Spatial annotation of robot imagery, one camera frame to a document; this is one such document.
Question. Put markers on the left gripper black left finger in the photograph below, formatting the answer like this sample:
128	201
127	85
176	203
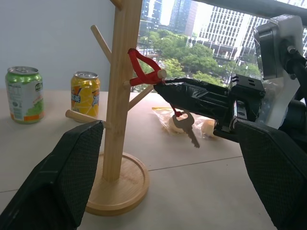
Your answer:
60	182

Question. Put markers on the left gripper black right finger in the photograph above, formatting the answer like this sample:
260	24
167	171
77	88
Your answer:
278	172

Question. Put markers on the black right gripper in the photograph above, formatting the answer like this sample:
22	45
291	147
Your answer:
244	95

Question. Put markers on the wooden tree stand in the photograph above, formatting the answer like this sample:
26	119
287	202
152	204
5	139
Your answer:
120	95

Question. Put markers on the clear plastic snack bag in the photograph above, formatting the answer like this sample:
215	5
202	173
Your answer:
206	127

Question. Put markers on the yellow drink can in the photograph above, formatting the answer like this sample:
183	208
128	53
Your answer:
85	95

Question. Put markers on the green drink can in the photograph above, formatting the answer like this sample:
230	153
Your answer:
24	95

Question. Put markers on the dark window frame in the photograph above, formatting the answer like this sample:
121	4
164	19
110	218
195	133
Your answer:
263	6

